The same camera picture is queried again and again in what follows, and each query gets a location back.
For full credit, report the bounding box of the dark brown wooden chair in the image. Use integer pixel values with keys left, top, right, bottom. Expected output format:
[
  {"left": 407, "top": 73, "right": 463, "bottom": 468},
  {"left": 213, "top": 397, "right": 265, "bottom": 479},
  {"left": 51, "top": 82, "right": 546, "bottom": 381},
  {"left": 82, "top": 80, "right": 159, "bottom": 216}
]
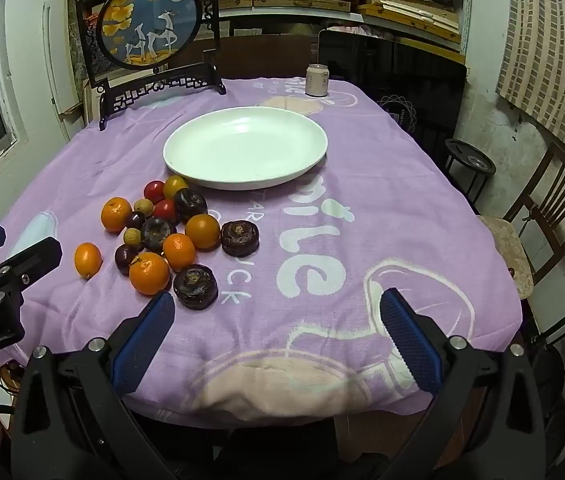
[{"left": 212, "top": 35, "right": 323, "bottom": 81}]

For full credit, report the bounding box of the small orange tangerine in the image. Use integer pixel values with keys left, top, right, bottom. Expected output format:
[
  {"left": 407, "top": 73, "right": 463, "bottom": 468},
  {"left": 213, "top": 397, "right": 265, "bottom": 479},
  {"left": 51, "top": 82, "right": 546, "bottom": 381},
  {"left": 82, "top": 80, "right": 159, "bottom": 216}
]
[{"left": 74, "top": 242, "right": 102, "bottom": 279}]

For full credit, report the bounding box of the yellow tomato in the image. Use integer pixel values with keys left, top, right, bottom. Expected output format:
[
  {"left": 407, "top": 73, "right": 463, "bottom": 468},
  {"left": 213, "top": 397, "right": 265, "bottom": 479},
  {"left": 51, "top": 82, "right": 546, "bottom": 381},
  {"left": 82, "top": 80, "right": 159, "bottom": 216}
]
[{"left": 163, "top": 175, "right": 189, "bottom": 200}]

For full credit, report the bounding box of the purple printed blanket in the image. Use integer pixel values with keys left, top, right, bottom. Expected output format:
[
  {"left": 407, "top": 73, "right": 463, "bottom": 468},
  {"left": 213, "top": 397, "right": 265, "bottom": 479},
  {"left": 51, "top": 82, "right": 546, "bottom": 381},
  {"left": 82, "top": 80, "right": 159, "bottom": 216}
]
[{"left": 0, "top": 77, "right": 523, "bottom": 431}]

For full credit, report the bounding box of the beige woven wall mat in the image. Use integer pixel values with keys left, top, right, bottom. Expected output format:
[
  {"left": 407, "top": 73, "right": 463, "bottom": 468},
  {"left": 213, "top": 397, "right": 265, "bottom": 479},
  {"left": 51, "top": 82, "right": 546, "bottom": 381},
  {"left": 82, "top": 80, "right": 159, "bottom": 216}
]
[{"left": 495, "top": 0, "right": 565, "bottom": 146}]

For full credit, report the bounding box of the round embroidered screen black stand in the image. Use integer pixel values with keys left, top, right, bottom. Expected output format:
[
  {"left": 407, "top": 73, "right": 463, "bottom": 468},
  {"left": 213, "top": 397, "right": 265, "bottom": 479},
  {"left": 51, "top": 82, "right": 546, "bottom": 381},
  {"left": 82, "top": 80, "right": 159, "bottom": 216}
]
[{"left": 75, "top": 0, "right": 227, "bottom": 132}]

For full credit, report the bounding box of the white shelf unit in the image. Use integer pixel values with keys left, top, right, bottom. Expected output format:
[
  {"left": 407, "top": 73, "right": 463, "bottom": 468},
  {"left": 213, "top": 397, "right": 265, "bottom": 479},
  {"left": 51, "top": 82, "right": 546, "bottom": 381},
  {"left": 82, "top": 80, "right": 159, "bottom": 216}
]
[{"left": 212, "top": 0, "right": 473, "bottom": 53}]

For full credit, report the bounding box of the black metal chair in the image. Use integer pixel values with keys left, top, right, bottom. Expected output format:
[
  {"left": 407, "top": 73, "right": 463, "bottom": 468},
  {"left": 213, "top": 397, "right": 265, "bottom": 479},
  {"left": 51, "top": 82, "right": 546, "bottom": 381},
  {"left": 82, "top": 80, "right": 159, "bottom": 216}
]
[{"left": 522, "top": 275, "right": 565, "bottom": 461}]

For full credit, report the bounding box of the dark brown water chestnut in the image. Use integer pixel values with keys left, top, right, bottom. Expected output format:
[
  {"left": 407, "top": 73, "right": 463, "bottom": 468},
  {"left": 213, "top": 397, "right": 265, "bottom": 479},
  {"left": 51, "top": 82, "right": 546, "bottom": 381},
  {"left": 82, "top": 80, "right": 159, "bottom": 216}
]
[
  {"left": 220, "top": 220, "right": 260, "bottom": 257},
  {"left": 141, "top": 217, "right": 178, "bottom": 254},
  {"left": 173, "top": 264, "right": 219, "bottom": 310},
  {"left": 173, "top": 188, "right": 208, "bottom": 224}
]

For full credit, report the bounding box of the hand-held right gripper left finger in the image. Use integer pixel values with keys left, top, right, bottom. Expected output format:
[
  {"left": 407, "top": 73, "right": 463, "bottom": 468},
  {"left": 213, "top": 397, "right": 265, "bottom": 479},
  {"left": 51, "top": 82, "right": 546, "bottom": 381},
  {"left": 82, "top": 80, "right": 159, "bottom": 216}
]
[{"left": 10, "top": 291, "right": 178, "bottom": 480}]

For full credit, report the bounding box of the pink beverage can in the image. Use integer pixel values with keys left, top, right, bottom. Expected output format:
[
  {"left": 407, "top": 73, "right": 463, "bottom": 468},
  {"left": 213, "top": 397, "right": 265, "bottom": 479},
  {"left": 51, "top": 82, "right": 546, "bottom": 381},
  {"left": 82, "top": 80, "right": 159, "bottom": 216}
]
[{"left": 305, "top": 64, "right": 330, "bottom": 98}]

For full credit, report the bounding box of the black round stool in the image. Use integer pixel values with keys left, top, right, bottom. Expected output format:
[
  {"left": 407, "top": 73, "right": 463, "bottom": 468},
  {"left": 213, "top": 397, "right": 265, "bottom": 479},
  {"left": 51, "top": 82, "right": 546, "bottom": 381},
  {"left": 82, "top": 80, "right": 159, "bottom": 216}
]
[{"left": 443, "top": 138, "right": 497, "bottom": 211}]

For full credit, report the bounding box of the white plate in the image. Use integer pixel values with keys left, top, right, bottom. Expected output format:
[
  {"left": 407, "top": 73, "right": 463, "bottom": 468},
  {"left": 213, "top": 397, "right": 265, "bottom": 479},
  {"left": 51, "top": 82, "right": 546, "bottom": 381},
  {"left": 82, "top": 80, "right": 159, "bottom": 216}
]
[{"left": 163, "top": 107, "right": 328, "bottom": 191}]

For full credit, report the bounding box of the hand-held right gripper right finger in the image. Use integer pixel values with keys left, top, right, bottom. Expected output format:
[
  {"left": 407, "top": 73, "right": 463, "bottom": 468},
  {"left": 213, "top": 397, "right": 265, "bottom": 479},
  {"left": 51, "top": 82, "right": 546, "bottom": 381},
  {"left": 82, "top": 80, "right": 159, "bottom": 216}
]
[{"left": 379, "top": 287, "right": 548, "bottom": 480}]

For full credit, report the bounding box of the wooden slat-back chair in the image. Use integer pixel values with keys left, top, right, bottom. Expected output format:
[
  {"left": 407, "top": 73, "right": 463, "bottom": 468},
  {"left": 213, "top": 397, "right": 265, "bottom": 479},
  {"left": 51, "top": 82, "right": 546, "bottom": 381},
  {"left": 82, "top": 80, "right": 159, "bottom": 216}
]
[{"left": 477, "top": 140, "right": 565, "bottom": 301}]

